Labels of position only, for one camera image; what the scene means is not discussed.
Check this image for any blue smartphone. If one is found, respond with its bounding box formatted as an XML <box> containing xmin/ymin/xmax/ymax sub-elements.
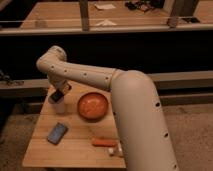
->
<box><xmin>47</xmin><ymin>123</ymin><xmax>68</xmax><ymax>145</ymax></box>

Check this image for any orange bowl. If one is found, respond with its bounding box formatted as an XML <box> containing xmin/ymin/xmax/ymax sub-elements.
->
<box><xmin>77</xmin><ymin>92</ymin><xmax>109</xmax><ymax>121</ymax></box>

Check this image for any black cable clutter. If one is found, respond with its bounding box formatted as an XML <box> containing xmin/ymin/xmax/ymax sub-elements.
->
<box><xmin>125</xmin><ymin>0</ymin><xmax>165</xmax><ymax>13</ymax></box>

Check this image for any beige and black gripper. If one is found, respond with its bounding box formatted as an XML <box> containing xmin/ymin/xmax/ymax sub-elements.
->
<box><xmin>48</xmin><ymin>77</ymin><xmax>72</xmax><ymax>103</ymax></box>

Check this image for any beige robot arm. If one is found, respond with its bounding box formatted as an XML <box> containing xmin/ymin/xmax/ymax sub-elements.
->
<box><xmin>36</xmin><ymin>46</ymin><xmax>179</xmax><ymax>171</ymax></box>

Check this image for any grey metal post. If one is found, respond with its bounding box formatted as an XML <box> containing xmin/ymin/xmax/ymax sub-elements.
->
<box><xmin>167</xmin><ymin>0</ymin><xmax>199</xmax><ymax>28</ymax></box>
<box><xmin>79</xmin><ymin>0</ymin><xmax>89</xmax><ymax>31</ymax></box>

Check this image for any white paper sheet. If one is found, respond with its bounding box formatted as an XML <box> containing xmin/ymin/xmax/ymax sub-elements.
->
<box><xmin>94</xmin><ymin>4</ymin><xmax>116</xmax><ymax>10</ymax></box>

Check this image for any small white eraser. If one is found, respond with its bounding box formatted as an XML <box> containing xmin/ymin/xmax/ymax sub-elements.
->
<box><xmin>108</xmin><ymin>148</ymin><xmax>114</xmax><ymax>156</ymax></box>

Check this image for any orange carrot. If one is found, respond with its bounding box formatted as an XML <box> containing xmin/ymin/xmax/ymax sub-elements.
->
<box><xmin>91</xmin><ymin>138</ymin><xmax>117</xmax><ymax>147</ymax></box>

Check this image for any white ceramic cup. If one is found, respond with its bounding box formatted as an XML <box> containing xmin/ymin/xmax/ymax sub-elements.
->
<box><xmin>54</xmin><ymin>99</ymin><xmax>66</xmax><ymax>114</ymax></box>

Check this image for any grey metal post right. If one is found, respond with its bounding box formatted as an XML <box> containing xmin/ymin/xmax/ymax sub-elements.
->
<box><xmin>167</xmin><ymin>0</ymin><xmax>199</xmax><ymax>28</ymax></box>

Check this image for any folded white paper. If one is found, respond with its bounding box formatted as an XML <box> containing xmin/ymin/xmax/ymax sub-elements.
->
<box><xmin>95</xmin><ymin>19</ymin><xmax>117</xmax><ymax>26</ymax></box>

